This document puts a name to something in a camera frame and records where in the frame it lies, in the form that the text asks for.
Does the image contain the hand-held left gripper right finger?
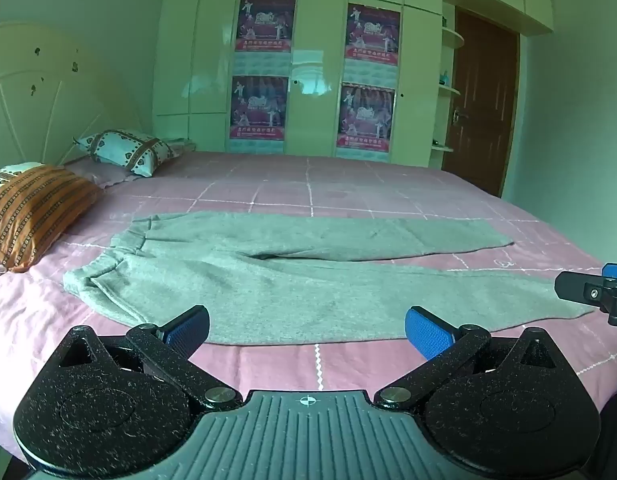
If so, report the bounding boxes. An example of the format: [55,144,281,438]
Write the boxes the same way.
[373,306,564,411]

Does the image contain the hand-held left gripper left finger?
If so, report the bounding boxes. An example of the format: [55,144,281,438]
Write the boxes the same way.
[58,305,244,411]

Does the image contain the grey pants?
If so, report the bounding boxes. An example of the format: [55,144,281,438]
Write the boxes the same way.
[63,210,596,346]

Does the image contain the bed with pink checked sheet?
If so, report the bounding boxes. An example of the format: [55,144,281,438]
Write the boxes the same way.
[0,151,617,480]

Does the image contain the pink pillow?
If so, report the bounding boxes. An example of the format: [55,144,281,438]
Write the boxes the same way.
[62,154,142,190]

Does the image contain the white heart print pillow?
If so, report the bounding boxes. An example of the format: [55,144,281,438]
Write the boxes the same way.
[72,129,182,178]

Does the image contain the orange striped pillow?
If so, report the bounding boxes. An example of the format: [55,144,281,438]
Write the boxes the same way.
[0,162,104,276]

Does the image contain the brown wooden door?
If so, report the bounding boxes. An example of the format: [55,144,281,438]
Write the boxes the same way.
[441,5,520,199]

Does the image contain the white corner shelf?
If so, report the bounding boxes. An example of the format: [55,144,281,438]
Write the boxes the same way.
[431,16,464,153]

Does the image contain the white bed headboard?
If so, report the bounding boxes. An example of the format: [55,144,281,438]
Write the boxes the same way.
[0,21,145,167]

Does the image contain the white glossy wardrobe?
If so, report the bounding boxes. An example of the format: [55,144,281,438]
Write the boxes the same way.
[152,0,556,166]

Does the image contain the purple wall poster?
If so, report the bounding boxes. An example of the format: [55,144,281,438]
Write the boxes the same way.
[229,75,289,141]
[235,0,296,54]
[344,2,402,67]
[336,83,395,150]

